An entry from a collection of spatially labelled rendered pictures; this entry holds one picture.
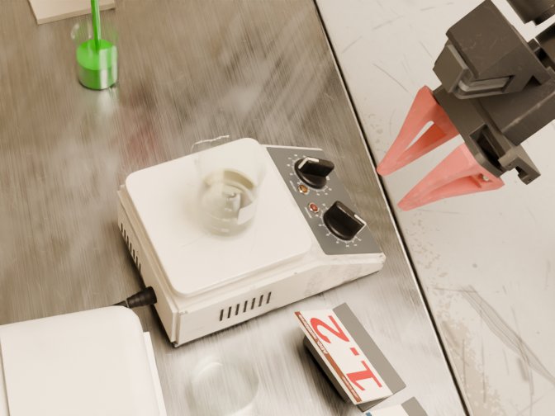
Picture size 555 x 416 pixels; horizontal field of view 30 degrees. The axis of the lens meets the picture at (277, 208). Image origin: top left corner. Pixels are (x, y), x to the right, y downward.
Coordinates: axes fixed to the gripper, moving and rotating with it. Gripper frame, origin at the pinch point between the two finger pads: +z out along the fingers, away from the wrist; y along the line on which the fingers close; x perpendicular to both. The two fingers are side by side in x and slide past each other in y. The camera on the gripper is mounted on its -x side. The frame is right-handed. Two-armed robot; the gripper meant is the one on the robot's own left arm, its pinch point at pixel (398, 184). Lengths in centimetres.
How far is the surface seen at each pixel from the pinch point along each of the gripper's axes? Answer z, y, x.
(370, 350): 11.1, 7.4, 7.3
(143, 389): -7, 27, -56
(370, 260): 7.1, 0.9, 6.9
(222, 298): 15.6, 1.2, -4.7
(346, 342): 11.9, 6.3, 5.4
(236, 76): 10.3, -24.0, 8.5
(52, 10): 20.6, -37.3, -1.5
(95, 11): 13.9, -28.2, -6.8
